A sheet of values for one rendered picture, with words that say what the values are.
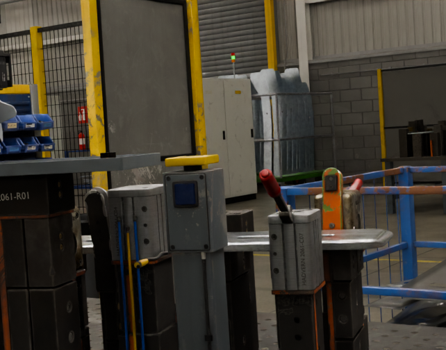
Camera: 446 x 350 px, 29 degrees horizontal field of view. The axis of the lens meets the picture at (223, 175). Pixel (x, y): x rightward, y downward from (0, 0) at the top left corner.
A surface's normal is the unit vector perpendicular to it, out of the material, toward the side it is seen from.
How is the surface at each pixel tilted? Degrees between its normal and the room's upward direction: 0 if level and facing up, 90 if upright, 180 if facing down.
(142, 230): 90
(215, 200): 90
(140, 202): 90
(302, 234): 90
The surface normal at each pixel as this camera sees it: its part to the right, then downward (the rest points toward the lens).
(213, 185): 0.95, -0.04
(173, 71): 0.84, -0.03
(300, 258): -0.32, 0.07
